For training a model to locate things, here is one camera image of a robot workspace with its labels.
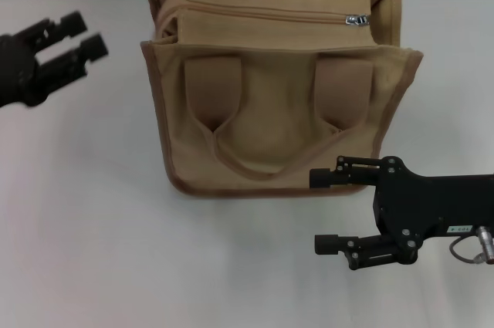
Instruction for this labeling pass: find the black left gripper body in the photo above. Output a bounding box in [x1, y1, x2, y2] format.
[0, 32, 49, 109]

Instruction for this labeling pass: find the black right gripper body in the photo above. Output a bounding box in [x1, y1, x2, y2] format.
[372, 156, 494, 267]

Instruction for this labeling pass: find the khaki canvas food bag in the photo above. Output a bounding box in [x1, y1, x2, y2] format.
[139, 0, 421, 198]

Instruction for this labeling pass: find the silver metal zipper pull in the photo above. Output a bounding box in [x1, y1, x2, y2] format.
[345, 14, 371, 28]

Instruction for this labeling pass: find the right gripper cable with plugs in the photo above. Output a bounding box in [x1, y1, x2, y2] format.
[449, 227, 494, 265]

